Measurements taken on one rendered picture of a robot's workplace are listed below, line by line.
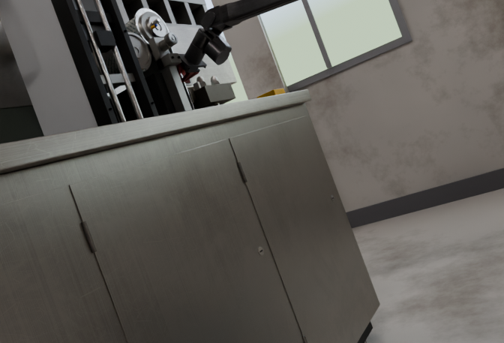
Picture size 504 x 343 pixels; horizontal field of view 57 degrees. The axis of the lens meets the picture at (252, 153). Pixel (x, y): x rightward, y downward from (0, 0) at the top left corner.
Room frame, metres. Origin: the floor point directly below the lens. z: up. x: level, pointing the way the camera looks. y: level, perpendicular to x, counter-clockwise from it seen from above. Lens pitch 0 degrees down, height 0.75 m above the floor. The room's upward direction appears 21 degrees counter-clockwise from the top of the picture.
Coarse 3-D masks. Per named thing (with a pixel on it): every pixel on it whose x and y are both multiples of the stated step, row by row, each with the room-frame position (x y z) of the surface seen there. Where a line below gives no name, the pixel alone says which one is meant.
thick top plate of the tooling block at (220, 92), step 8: (200, 88) 1.58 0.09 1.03; (208, 88) 1.59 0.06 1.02; (216, 88) 1.62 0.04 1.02; (224, 88) 1.66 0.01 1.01; (200, 96) 1.59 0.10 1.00; (208, 96) 1.57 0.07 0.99; (216, 96) 1.61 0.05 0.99; (224, 96) 1.65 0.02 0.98; (232, 96) 1.69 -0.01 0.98; (200, 104) 1.59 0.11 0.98; (208, 104) 1.61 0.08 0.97
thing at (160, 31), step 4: (152, 16) 1.49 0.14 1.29; (148, 20) 1.47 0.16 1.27; (152, 20) 1.49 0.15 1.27; (160, 20) 1.52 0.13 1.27; (148, 24) 1.47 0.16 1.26; (160, 24) 1.51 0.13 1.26; (148, 28) 1.47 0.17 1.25; (156, 28) 1.49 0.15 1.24; (160, 28) 1.51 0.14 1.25; (164, 28) 1.52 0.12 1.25; (152, 32) 1.47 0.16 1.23; (156, 32) 1.48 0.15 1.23; (160, 32) 1.50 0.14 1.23; (164, 32) 1.52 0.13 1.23; (156, 36) 1.48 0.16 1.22; (160, 36) 1.50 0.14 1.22
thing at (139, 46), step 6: (132, 36) 1.42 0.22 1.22; (138, 36) 1.43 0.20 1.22; (132, 42) 1.41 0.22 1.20; (138, 42) 1.43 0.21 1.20; (144, 42) 1.45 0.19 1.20; (138, 48) 1.42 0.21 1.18; (144, 48) 1.45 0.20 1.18; (138, 54) 1.41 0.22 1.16; (144, 54) 1.44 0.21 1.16; (150, 54) 1.45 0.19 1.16; (138, 60) 1.41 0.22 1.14; (144, 60) 1.43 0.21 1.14; (150, 60) 1.44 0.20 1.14; (144, 66) 1.41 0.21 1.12
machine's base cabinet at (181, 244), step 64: (256, 128) 1.33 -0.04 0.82; (0, 192) 0.69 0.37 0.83; (64, 192) 0.78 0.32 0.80; (128, 192) 0.88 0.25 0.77; (192, 192) 1.03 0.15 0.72; (256, 192) 1.22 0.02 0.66; (320, 192) 1.52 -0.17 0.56; (0, 256) 0.66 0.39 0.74; (64, 256) 0.74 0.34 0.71; (128, 256) 0.84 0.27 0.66; (192, 256) 0.97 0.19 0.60; (256, 256) 1.14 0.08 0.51; (320, 256) 1.39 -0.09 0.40; (0, 320) 0.64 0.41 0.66; (64, 320) 0.71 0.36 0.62; (128, 320) 0.80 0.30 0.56; (192, 320) 0.91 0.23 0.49; (256, 320) 1.07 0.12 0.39; (320, 320) 1.29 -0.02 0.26
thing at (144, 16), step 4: (148, 12) 1.50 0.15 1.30; (152, 12) 1.51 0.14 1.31; (144, 16) 1.48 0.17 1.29; (148, 16) 1.49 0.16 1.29; (156, 16) 1.52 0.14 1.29; (140, 20) 1.46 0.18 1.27; (144, 20) 1.47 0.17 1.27; (140, 24) 1.46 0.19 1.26; (144, 24) 1.46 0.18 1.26; (164, 24) 1.55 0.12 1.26; (144, 28) 1.46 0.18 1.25; (144, 32) 1.46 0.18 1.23; (148, 32) 1.47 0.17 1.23; (168, 32) 1.55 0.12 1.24; (148, 36) 1.46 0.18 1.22; (152, 36) 1.48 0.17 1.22
